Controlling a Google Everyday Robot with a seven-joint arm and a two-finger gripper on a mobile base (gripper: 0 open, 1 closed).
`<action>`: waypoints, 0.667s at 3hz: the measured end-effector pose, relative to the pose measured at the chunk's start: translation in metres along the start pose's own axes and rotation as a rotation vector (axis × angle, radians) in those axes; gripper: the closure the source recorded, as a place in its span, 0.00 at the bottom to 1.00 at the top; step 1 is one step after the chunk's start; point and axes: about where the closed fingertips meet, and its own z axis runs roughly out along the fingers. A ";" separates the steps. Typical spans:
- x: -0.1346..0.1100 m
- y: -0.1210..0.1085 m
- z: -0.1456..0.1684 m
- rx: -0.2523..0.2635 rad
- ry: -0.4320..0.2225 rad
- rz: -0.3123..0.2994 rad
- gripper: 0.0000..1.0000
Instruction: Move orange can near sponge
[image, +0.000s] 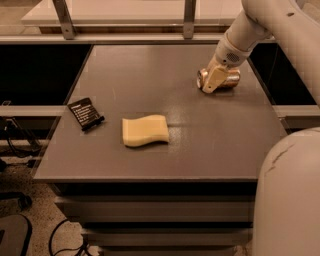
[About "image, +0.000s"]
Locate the grey drawer cabinet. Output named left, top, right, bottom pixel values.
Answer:
left=48, top=181, right=257, bottom=256

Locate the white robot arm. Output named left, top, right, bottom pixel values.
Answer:
left=198, top=0, right=320, bottom=256

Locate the black office chair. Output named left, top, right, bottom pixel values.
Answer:
left=0, top=192, right=32, bottom=256

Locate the black floor cable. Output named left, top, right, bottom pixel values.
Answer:
left=48, top=218, right=93, bottom=256

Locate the orange soda can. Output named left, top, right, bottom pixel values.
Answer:
left=197, top=68, right=241, bottom=89

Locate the black cable bundle left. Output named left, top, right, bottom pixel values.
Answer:
left=0, top=116, right=43, bottom=168

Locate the yellow sponge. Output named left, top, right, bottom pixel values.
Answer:
left=122, top=115, right=169, bottom=147

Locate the black snack packet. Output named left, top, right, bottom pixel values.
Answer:
left=68, top=98, right=105, bottom=132

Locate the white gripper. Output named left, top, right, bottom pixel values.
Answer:
left=202, top=31, right=254, bottom=93

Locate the metal railing frame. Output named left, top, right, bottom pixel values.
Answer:
left=0, top=0, right=242, bottom=45

